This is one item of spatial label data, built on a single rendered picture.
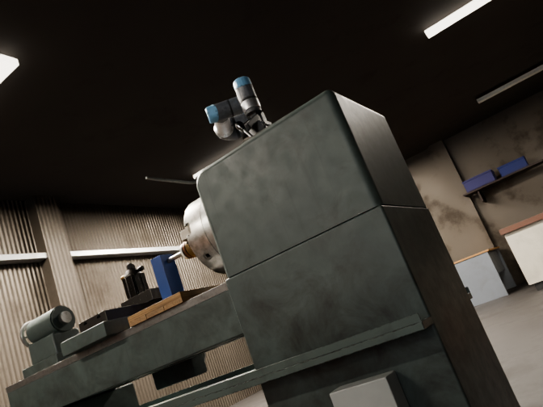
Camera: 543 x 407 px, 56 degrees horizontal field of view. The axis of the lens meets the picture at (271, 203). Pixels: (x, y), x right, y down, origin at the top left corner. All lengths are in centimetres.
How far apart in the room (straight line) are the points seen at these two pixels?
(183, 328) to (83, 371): 61
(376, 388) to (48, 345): 175
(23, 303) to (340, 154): 492
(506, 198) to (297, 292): 915
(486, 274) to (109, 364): 743
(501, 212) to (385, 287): 916
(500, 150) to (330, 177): 923
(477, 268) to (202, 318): 744
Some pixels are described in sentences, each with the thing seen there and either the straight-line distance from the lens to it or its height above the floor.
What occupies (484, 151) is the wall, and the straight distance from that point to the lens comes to 1068.
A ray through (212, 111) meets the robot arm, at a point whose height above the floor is 160.
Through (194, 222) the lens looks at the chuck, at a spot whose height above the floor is 112.
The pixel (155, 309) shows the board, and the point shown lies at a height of 88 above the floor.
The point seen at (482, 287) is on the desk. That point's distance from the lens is 902.
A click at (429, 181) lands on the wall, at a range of 1081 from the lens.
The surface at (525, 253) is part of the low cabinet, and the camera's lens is 778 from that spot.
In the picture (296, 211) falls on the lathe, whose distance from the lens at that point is 155.
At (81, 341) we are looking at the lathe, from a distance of 227.
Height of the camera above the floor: 62
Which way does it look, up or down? 14 degrees up
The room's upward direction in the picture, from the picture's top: 21 degrees counter-clockwise
